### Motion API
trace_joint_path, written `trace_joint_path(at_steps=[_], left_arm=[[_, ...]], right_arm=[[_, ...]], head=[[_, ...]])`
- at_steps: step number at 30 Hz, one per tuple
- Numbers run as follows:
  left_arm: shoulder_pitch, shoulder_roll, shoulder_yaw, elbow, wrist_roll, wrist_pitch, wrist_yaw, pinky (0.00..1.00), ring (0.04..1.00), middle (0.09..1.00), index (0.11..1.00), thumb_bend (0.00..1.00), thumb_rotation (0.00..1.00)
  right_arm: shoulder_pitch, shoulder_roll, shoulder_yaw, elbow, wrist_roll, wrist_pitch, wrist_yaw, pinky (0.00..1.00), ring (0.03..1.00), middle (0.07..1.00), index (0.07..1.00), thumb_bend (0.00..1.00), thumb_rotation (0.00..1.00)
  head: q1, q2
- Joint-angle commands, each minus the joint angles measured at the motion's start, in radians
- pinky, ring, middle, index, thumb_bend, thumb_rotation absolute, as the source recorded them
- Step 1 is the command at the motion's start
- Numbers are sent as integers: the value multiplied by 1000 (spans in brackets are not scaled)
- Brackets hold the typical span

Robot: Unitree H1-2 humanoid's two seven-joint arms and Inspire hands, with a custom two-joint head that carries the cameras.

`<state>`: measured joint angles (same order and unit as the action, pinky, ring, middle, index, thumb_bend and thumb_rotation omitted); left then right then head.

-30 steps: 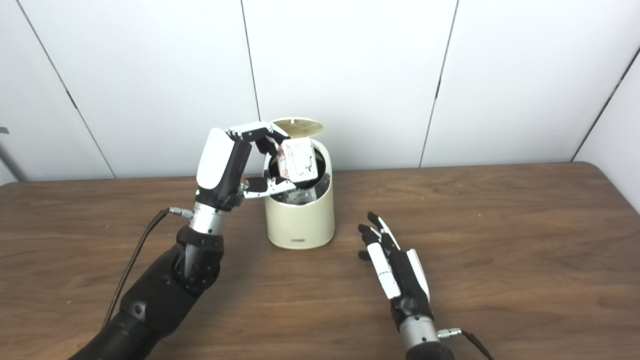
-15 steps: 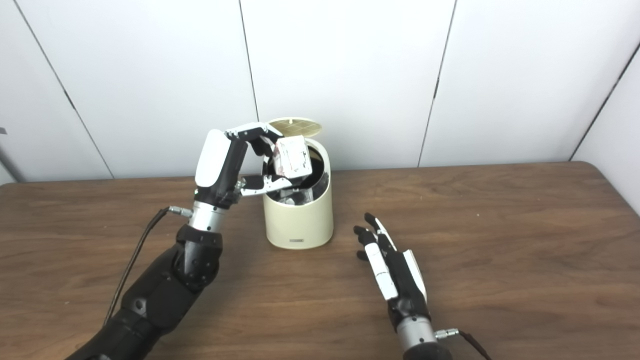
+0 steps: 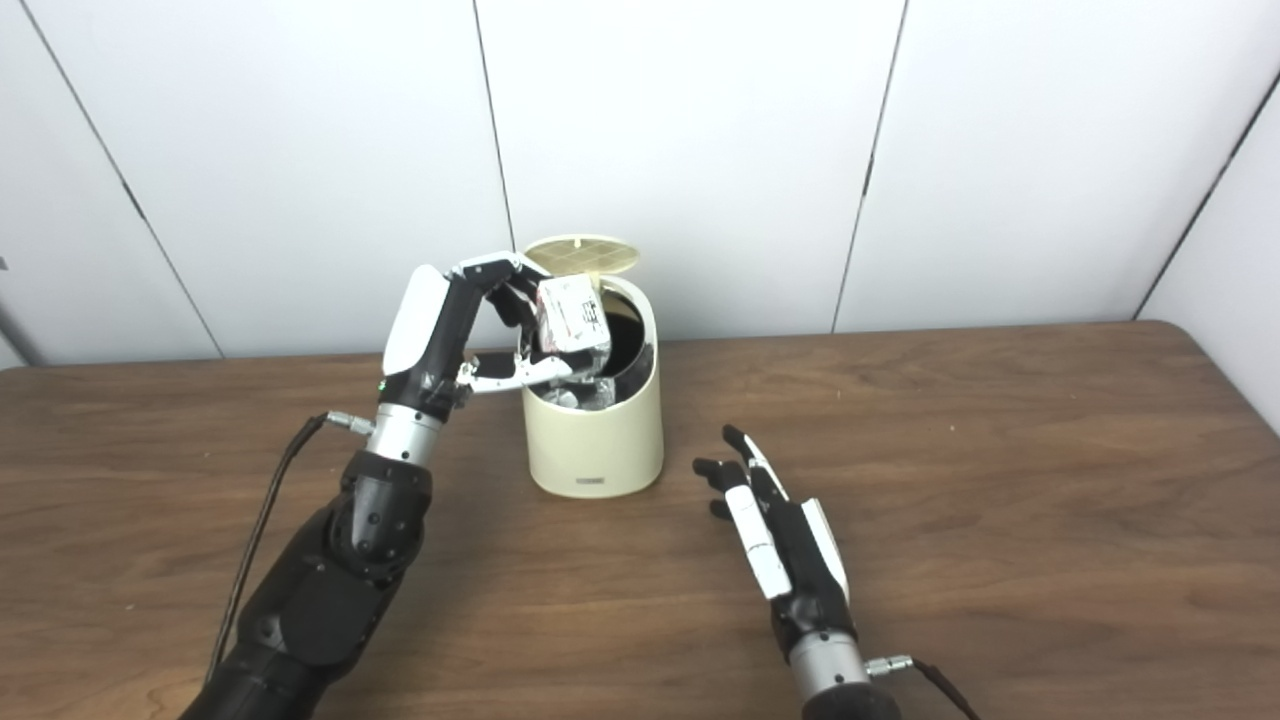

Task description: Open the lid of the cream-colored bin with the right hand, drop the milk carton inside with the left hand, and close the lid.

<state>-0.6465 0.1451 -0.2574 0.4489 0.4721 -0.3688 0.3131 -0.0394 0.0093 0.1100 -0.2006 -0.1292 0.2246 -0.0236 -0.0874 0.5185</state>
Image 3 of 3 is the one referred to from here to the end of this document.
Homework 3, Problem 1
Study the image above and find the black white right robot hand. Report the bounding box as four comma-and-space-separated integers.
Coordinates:
692, 425, 859, 661

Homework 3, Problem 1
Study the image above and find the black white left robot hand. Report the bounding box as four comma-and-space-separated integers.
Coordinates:
380, 253, 601, 421

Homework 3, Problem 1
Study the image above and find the white green milk carton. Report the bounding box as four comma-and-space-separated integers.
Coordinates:
536, 277, 613, 376

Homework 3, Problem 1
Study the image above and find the round cream bin lid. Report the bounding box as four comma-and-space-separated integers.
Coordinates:
522, 234, 642, 291

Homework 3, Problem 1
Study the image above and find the cream-colored bin body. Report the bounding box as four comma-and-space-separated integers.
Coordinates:
520, 272, 665, 499

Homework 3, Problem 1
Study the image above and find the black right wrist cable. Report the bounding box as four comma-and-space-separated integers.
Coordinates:
865, 655, 981, 720

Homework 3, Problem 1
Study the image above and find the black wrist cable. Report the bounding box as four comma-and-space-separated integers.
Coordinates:
203, 411, 376, 691
865, 655, 981, 720

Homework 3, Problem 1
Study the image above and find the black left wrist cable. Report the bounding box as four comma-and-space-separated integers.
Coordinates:
203, 411, 376, 691

